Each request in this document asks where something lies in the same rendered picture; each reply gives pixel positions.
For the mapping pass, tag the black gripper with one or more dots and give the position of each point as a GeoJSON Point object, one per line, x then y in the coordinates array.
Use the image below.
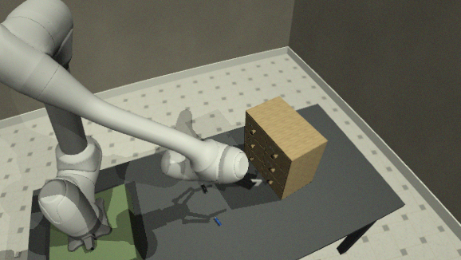
{"type": "Point", "coordinates": [248, 183]}

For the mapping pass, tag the wooden drawer front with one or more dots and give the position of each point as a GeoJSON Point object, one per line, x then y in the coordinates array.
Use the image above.
{"type": "Point", "coordinates": [255, 145]}
{"type": "Point", "coordinates": [255, 130]}
{"type": "Point", "coordinates": [251, 155]}
{"type": "Point", "coordinates": [273, 167]}
{"type": "Point", "coordinates": [282, 160]}
{"type": "Point", "coordinates": [272, 181]}

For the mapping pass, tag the small wooden chest of drawers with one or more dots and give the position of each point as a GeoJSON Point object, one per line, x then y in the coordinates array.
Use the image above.
{"type": "Point", "coordinates": [297, 139]}

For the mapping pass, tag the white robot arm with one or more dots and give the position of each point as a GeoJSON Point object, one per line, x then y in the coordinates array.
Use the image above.
{"type": "Point", "coordinates": [34, 38]}

